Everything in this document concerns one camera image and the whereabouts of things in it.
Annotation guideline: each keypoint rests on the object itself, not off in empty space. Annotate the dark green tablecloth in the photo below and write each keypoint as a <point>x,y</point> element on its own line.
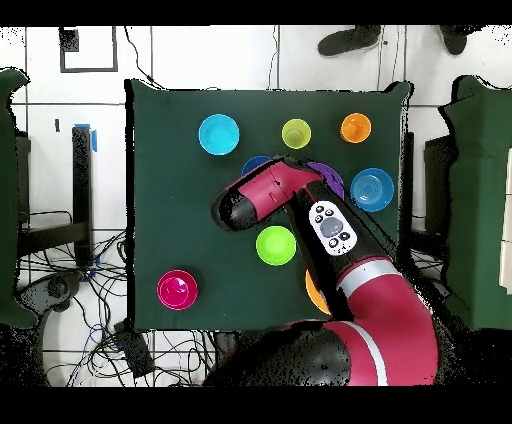
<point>180,224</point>

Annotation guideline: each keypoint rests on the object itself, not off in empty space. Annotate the green bowl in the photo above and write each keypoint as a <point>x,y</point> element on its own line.
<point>276,245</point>

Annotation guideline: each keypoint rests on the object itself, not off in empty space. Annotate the black square frame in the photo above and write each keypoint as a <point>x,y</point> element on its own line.
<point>115,52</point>

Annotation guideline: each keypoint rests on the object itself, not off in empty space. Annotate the person's foot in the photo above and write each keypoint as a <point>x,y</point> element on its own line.
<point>454,40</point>
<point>348,42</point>

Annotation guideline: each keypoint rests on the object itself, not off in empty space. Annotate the red-pink cup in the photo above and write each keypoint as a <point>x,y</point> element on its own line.
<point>178,290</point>

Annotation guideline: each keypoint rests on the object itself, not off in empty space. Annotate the dark blue bowl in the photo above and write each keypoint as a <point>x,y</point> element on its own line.
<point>252,164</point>

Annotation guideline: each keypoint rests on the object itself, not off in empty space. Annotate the large orange bowl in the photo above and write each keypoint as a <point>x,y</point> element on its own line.
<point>316,294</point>

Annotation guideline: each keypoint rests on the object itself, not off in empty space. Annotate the yellow-green cup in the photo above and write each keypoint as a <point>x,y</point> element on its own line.
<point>296,133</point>

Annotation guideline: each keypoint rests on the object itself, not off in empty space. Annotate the blue ribbed bowl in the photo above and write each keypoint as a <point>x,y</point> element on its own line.
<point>372,189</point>

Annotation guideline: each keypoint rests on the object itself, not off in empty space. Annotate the black post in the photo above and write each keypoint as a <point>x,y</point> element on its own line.
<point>82,192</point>

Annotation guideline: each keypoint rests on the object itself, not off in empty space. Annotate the grey pedestal foot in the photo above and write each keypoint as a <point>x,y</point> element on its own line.
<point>56,288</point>

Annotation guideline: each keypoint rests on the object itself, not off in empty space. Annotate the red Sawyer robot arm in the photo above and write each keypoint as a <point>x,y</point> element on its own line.
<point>384,320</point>

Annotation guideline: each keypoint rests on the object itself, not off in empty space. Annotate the orange cup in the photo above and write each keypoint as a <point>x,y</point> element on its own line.
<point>355,128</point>

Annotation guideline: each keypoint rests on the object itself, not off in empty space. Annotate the cyan bowl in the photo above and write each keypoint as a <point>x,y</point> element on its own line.
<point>218,134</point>

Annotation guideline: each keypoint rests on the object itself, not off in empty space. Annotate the red-pink bowl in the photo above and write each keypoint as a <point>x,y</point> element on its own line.
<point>160,298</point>

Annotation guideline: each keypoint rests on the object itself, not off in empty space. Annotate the black crossbar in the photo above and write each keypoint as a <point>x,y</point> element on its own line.
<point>52,236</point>

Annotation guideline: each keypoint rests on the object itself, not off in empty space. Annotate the neighbouring green cloth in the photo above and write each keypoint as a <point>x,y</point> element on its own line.
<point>7,200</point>
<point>476,200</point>

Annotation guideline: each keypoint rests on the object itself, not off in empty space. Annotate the large purple bowl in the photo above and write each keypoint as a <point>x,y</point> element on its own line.
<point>334,178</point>

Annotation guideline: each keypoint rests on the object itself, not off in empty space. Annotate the black floor box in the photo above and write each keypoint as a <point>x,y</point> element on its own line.
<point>134,352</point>

